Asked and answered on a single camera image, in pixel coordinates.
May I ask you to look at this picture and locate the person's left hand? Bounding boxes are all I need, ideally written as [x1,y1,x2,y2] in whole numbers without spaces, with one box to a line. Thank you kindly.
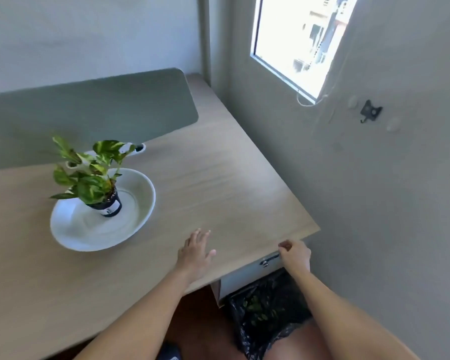
[176,228,217,284]

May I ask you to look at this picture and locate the person's right hand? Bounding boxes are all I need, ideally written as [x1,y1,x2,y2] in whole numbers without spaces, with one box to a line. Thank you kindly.
[278,239,312,278]

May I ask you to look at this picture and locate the person's left forearm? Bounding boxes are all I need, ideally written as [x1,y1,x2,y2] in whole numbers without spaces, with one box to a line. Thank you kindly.
[73,264,205,360]

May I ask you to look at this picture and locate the person's right forearm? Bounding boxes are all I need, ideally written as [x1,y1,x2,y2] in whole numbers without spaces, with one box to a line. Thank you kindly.
[287,268,422,360]

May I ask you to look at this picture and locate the black trash bag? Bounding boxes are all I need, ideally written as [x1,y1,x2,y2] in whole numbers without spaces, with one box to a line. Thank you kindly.
[227,269,316,360]

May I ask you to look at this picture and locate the white shallow bowl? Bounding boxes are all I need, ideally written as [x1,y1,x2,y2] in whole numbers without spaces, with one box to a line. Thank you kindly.
[50,168,157,252]

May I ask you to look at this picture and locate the green leaves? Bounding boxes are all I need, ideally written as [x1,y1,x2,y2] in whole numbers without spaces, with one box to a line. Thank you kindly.
[243,295,279,327]

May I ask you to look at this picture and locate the black plant pot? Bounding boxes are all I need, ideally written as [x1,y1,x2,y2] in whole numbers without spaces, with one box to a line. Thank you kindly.
[87,189,123,218]

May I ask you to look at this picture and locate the person's leg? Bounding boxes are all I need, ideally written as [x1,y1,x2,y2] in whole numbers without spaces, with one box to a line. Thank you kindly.
[264,320,334,360]

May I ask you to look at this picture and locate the dark shoe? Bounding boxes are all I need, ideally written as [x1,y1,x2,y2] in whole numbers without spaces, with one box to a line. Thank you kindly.
[155,342,183,360]

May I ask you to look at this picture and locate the green variegated plant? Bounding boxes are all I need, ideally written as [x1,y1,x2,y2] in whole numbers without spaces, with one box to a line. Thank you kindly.
[49,136,137,205]

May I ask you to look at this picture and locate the green desk divider panel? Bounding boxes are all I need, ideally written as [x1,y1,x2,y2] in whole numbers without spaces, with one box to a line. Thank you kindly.
[0,68,199,172]

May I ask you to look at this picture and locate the window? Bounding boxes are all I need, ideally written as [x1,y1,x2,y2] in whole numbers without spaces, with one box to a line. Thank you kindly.
[250,0,361,105]

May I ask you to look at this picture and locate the white drawer with metal handle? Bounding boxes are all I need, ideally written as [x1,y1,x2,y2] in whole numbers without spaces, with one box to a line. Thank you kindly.
[211,251,286,308]

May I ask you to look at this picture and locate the black wall hook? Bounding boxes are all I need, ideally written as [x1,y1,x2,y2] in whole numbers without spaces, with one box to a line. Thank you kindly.
[360,100,383,124]

